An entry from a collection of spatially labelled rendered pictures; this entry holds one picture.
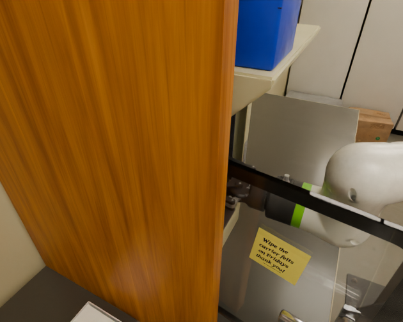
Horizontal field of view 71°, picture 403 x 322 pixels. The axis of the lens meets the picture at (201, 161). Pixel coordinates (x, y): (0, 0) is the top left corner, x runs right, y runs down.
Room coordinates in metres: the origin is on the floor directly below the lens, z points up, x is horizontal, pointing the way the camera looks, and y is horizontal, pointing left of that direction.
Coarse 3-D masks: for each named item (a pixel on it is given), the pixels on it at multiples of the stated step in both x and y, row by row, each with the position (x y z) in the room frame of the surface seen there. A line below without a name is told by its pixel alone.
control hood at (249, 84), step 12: (300, 24) 0.58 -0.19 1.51; (300, 36) 0.48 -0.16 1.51; (312, 36) 0.49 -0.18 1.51; (300, 48) 0.42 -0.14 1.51; (288, 60) 0.35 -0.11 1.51; (240, 72) 0.30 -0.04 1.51; (252, 72) 0.30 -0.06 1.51; (264, 72) 0.30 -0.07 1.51; (276, 72) 0.30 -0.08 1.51; (240, 84) 0.30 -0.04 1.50; (252, 84) 0.29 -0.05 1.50; (264, 84) 0.29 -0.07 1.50; (240, 96) 0.30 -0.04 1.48; (252, 96) 0.29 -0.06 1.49; (240, 108) 0.30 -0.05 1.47
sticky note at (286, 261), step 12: (264, 240) 0.26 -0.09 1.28; (276, 240) 0.25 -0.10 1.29; (252, 252) 0.27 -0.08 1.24; (264, 252) 0.26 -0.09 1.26; (276, 252) 0.25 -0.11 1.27; (288, 252) 0.24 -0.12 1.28; (300, 252) 0.23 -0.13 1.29; (264, 264) 0.26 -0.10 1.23; (276, 264) 0.25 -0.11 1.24; (288, 264) 0.24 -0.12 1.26; (300, 264) 0.23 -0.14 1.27; (288, 276) 0.24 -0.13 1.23
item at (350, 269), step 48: (240, 192) 0.29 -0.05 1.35; (288, 192) 0.25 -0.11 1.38; (240, 240) 0.28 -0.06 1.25; (288, 240) 0.24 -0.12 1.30; (336, 240) 0.21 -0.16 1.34; (384, 240) 0.19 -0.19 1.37; (240, 288) 0.28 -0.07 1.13; (288, 288) 0.23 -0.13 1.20; (336, 288) 0.20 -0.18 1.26; (384, 288) 0.18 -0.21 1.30
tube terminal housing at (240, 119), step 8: (240, 112) 0.63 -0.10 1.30; (248, 112) 0.60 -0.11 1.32; (240, 120) 0.63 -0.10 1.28; (248, 120) 0.61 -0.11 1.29; (240, 128) 0.63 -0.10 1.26; (248, 128) 0.62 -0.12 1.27; (240, 136) 0.63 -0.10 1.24; (240, 144) 0.63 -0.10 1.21; (240, 152) 0.63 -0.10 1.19; (240, 160) 0.63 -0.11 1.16
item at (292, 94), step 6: (288, 96) 3.04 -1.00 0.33; (294, 96) 3.04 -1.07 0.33; (300, 96) 3.05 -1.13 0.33; (306, 96) 3.05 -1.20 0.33; (312, 96) 3.05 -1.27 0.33; (318, 96) 3.05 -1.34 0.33; (324, 96) 3.05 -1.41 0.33; (324, 102) 2.89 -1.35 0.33; (330, 102) 2.89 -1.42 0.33; (336, 102) 2.88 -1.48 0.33; (342, 102) 2.89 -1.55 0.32
